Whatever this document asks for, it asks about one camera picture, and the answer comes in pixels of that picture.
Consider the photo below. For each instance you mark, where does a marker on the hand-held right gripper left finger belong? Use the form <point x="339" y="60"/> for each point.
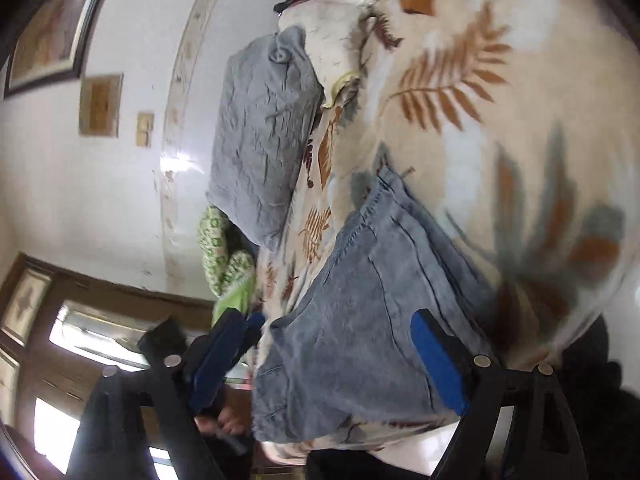
<point x="215" y="375"/>

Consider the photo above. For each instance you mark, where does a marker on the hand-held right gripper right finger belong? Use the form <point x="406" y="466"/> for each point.
<point x="440" y="365"/>

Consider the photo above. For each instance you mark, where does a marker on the grey-blue denim pants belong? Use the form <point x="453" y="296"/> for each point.
<point x="350" y="335"/>

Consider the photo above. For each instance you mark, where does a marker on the person's left hand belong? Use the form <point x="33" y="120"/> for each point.
<point x="225" y="420"/>

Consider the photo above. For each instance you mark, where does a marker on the lime green cloth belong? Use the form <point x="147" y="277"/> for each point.
<point x="231" y="305"/>

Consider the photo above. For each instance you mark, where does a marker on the green checked patterned cloth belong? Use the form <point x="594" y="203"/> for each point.
<point x="215" y="245"/>

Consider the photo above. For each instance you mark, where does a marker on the wooden door with leaded glass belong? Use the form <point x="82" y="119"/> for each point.
<point x="30" y="375"/>

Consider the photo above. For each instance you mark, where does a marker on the person's dark clothing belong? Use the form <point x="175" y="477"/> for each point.
<point x="590" y="360"/>

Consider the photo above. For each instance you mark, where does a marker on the grey quilted pillow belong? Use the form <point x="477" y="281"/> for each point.
<point x="260" y="135"/>

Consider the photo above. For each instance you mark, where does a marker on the beige leaf print blanket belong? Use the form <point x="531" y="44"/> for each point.
<point x="500" y="110"/>

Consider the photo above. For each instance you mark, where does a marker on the white pillow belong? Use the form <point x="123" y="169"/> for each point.
<point x="330" y="40"/>

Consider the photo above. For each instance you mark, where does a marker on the small black object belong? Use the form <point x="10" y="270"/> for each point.
<point x="286" y="4"/>

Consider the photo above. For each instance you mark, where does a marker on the tiny tan wall frame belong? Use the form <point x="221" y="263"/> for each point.
<point x="145" y="130"/>

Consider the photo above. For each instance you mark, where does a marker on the small tan wall frame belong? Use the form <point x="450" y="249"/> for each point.
<point x="100" y="105"/>

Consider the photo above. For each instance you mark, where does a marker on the large framed wall picture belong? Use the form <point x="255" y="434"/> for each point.
<point x="50" y="35"/>

